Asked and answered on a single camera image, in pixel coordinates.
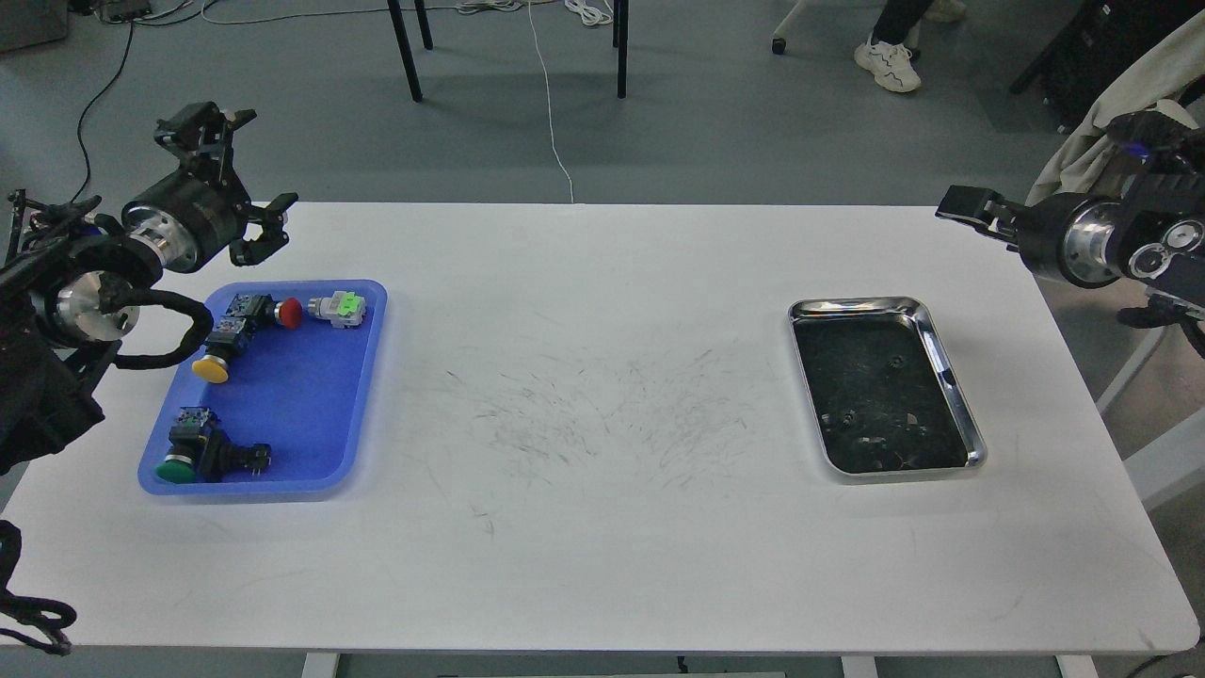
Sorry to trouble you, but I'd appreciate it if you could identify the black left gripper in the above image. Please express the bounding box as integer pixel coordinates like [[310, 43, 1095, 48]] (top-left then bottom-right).
[[121, 102, 298, 273]]

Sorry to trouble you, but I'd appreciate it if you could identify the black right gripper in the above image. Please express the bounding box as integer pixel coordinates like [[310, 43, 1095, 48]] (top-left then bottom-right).
[[935, 185, 1119, 289]]

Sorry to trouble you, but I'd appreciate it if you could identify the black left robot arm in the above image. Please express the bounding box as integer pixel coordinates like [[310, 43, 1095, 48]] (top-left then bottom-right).
[[1, 102, 298, 472]]

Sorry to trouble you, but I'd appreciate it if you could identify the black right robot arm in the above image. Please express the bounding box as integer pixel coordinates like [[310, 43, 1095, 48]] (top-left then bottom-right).
[[937, 110, 1204, 350]]

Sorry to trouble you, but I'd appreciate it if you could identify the beige cloth on chair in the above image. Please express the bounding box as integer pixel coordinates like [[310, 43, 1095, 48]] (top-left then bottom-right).
[[1024, 11, 1204, 205]]

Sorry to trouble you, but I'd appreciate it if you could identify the red mushroom push button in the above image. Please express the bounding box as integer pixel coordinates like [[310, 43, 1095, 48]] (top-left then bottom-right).
[[225, 295, 304, 331]]

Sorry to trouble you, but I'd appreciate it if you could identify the white sneaker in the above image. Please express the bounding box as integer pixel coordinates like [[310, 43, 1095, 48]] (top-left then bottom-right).
[[856, 39, 923, 94]]

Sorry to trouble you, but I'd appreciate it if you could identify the steel tray with black mat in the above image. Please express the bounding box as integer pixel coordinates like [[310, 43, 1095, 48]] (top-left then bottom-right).
[[787, 296, 988, 484]]

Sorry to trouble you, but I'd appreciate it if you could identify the blue plastic tray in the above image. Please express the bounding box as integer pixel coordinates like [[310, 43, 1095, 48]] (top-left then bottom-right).
[[137, 279, 388, 503]]

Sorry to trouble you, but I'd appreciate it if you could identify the black chair leg left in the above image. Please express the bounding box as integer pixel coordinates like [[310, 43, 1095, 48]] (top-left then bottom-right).
[[386, 0, 434, 104]]

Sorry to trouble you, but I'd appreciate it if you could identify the black chair leg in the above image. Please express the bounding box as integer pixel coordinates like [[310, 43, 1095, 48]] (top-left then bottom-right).
[[386, 0, 434, 104], [609, 0, 630, 100]]

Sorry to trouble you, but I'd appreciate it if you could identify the black chair leg right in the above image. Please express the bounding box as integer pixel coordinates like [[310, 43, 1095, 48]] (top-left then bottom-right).
[[609, 0, 630, 100]]

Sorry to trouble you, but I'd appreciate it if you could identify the yellow push button switch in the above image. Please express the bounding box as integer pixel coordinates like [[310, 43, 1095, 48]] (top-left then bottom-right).
[[190, 316, 252, 383]]

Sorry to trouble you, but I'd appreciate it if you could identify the grey switch with green label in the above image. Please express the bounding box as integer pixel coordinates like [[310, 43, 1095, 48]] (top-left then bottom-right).
[[305, 289, 368, 330]]

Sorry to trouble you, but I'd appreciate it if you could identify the black floor cable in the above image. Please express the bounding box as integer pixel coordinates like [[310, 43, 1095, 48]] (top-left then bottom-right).
[[74, 0, 202, 204]]

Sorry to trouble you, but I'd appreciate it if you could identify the green push button switch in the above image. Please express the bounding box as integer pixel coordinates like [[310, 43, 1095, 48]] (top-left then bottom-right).
[[154, 407, 222, 484]]

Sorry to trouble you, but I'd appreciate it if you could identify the black switch contact block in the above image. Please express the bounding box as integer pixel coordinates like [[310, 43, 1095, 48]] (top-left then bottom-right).
[[198, 429, 272, 482]]

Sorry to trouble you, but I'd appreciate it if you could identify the white chair frame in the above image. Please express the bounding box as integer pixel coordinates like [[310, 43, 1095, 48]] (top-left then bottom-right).
[[1097, 328, 1204, 511]]

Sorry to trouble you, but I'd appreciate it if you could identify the white floor cable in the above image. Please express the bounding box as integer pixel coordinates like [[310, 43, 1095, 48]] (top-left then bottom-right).
[[457, 0, 615, 204]]

